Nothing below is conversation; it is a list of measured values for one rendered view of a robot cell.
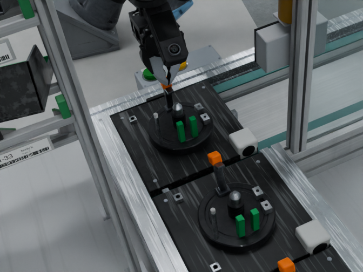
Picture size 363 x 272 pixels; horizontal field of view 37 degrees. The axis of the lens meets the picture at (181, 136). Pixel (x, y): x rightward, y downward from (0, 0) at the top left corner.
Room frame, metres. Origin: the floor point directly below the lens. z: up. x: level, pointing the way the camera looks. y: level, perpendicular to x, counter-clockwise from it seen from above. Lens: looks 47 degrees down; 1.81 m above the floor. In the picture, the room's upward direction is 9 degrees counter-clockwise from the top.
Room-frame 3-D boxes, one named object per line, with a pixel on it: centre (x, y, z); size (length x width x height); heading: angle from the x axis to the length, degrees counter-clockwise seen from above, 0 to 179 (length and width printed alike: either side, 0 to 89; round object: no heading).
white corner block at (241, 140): (0.74, -0.12, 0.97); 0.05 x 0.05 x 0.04; 17
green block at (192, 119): (0.77, -0.03, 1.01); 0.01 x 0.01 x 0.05; 17
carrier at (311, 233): (0.56, -0.08, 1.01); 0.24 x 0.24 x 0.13; 17
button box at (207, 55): (1.04, -0.02, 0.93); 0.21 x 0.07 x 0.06; 107
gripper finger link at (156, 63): (0.86, 0.03, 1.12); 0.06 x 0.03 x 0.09; 17
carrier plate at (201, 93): (0.81, 0.00, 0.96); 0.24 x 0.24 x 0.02; 17
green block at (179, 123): (0.76, 0.00, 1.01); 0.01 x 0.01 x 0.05; 17
